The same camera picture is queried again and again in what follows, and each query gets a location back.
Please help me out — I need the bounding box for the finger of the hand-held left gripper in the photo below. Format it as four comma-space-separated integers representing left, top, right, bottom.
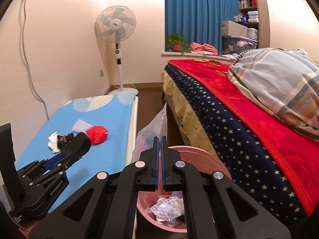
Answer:
16, 154, 64, 177
24, 132, 92, 180

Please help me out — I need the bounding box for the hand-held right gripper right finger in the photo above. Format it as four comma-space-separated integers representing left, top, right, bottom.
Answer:
161, 136, 292, 239

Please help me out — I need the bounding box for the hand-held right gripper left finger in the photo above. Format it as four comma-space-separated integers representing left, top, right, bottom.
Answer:
29, 136, 160, 239

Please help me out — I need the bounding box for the black patterned wrapper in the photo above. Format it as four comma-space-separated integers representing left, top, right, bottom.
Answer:
56, 133, 76, 150

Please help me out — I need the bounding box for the pink plastic bin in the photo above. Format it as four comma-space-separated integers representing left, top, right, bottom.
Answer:
136, 146, 234, 233

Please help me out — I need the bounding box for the clear plastic bag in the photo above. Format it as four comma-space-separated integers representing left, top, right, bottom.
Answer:
132, 103, 167, 165

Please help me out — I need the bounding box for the white paper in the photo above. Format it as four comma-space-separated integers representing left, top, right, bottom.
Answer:
150, 196, 185, 222

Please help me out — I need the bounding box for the purple foam net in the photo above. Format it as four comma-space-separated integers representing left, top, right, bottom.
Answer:
71, 119, 93, 133

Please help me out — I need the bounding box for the crumpled white tissue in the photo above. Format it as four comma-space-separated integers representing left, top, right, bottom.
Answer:
47, 132, 62, 154

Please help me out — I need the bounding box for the round red plastic bag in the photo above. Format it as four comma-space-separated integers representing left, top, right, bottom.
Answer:
86, 125, 109, 145

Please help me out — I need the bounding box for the white low table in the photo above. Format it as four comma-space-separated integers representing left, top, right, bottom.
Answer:
125, 95, 139, 231

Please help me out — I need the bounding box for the blue printed tablecloth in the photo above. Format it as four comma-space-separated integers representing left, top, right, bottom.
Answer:
14, 93, 138, 178

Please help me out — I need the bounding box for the yellow star bed sheet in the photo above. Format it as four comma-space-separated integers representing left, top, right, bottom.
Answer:
160, 70, 218, 155

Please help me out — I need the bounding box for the white standing fan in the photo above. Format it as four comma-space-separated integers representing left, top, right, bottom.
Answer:
94, 5, 139, 95

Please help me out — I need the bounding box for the pink folded cloth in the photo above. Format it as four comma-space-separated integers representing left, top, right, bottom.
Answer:
190, 42, 219, 55

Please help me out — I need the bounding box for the potted green plant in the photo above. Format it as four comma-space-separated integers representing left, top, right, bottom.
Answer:
165, 33, 190, 54

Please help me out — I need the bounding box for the dark storage bin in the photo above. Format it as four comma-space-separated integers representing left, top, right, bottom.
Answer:
222, 36, 259, 55

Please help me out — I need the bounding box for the striped grey duvet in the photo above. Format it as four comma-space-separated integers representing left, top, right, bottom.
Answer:
228, 48, 319, 140

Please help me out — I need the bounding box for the beige storage box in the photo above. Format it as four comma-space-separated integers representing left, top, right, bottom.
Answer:
221, 20, 249, 37

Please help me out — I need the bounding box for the blue curtain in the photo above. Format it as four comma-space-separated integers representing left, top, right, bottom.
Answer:
164, 0, 240, 55

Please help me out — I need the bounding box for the clear lidded storage box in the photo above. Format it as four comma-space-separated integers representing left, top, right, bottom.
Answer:
247, 27, 259, 40

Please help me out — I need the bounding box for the stack of white towels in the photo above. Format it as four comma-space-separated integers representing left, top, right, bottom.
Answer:
246, 10, 259, 23

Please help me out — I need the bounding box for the wooden bookshelf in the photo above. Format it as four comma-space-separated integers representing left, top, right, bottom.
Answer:
237, 0, 261, 41

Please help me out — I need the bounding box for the grey wall cable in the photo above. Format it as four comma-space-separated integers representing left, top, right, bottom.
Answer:
21, 0, 50, 120

